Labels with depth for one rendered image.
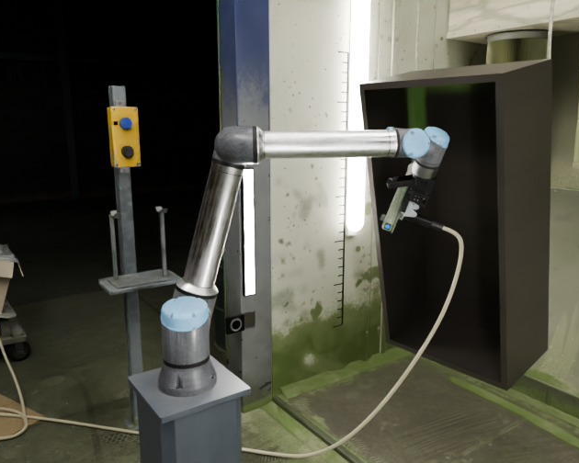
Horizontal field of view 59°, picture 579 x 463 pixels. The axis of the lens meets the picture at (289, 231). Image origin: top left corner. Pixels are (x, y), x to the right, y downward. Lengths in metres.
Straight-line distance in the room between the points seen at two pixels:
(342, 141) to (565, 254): 1.94
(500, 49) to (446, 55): 0.33
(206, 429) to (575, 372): 1.96
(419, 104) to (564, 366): 1.54
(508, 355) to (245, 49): 1.70
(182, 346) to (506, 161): 1.22
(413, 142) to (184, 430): 1.12
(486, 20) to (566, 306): 1.62
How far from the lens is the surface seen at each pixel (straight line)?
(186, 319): 1.64
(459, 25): 3.37
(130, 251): 2.51
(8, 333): 3.74
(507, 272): 2.01
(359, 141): 1.62
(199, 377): 1.71
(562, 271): 3.23
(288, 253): 2.67
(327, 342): 3.01
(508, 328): 2.12
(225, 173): 1.72
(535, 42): 3.26
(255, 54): 2.50
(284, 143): 1.59
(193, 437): 1.73
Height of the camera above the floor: 1.48
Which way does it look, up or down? 12 degrees down
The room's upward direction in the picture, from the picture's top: straight up
